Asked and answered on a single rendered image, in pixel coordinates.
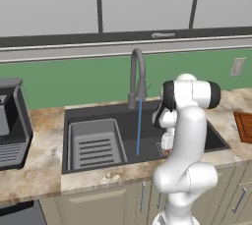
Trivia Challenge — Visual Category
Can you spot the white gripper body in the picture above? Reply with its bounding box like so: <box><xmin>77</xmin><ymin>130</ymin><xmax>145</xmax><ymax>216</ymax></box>
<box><xmin>159</xmin><ymin>132</ymin><xmax>175</xmax><ymax>151</ymax></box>

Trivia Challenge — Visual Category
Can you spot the dark grey sink basin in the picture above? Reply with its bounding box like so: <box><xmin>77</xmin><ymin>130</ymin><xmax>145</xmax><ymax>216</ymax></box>
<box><xmin>61</xmin><ymin>98</ymin><xmax>232</xmax><ymax>175</ymax></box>

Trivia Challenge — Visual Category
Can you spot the grey arched sink faucet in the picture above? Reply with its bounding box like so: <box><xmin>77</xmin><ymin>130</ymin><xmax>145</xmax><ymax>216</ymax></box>
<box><xmin>127</xmin><ymin>47</ymin><xmax>153</xmax><ymax>110</ymax></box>

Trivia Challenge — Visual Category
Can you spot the brown wooden cutting board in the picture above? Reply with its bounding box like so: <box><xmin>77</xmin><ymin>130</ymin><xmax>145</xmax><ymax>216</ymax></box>
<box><xmin>232</xmin><ymin>110</ymin><xmax>252</xmax><ymax>144</ymax></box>

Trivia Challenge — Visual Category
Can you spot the blue water stream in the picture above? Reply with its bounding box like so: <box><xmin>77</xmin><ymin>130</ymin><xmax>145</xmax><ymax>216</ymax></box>
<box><xmin>136</xmin><ymin>98</ymin><xmax>144</xmax><ymax>157</ymax></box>

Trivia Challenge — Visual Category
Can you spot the grey slotted drying tray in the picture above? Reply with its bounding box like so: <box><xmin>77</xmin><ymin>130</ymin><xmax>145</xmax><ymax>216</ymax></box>
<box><xmin>67</xmin><ymin>118</ymin><xmax>129</xmax><ymax>171</ymax></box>

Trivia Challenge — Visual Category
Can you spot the black coffee machine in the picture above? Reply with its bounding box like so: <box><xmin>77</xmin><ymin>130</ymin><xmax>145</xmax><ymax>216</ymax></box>
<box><xmin>0</xmin><ymin>78</ymin><xmax>34</xmax><ymax>172</ymax></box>

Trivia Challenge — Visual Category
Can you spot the black dishwasher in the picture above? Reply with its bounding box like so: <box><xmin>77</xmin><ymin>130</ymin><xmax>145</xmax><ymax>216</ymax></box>
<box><xmin>0</xmin><ymin>199</ymin><xmax>47</xmax><ymax>225</ymax></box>

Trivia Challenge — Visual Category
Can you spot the grey wall outlet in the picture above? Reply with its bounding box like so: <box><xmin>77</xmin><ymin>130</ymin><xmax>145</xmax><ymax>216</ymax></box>
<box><xmin>229</xmin><ymin>57</ymin><xmax>247</xmax><ymax>78</ymax></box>

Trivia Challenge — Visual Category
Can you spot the grey window handle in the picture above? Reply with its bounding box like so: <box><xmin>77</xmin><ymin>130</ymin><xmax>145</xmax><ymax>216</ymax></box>
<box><xmin>151</xmin><ymin>31</ymin><xmax>176</xmax><ymax>39</ymax></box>

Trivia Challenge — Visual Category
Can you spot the large window with dark frame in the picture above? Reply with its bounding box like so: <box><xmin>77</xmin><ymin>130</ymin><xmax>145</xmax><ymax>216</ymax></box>
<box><xmin>0</xmin><ymin>0</ymin><xmax>252</xmax><ymax>48</ymax></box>

